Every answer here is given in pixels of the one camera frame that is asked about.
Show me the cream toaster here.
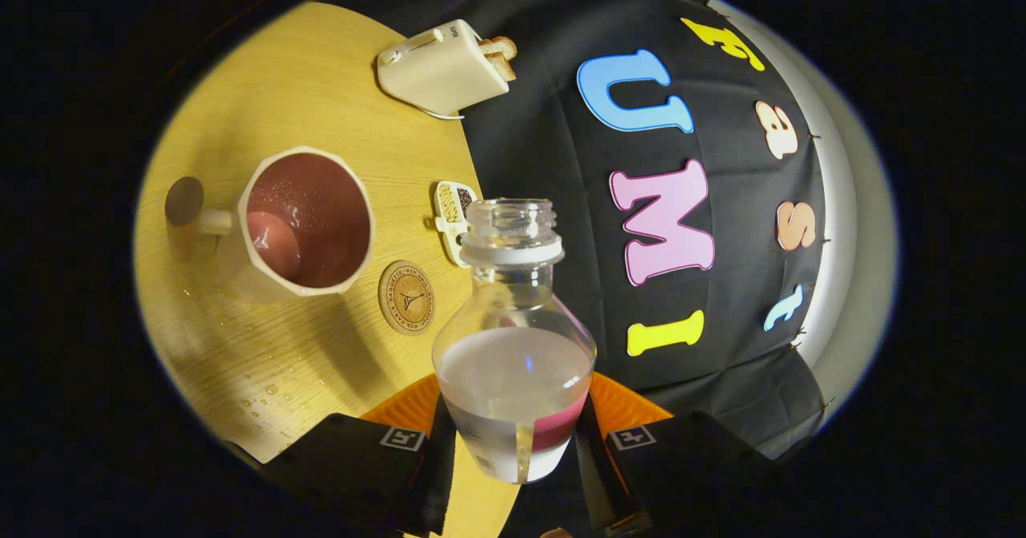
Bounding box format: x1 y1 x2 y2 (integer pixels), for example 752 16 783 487
376 19 510 115

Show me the white divided seasoning tray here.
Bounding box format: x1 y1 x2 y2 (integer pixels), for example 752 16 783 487
431 180 480 269

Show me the round cork coaster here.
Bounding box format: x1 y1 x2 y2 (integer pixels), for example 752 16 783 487
378 260 435 336

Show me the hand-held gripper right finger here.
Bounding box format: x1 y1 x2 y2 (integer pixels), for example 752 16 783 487
576 372 774 535

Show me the wooden table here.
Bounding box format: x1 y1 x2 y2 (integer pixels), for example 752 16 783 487
135 2 522 538

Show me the cream faceted cup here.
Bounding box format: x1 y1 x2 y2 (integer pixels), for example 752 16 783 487
164 147 376 306

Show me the clear juice bottle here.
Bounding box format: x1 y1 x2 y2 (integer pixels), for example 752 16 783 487
431 198 598 485

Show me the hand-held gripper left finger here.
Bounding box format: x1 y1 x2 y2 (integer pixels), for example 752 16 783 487
261 374 456 535

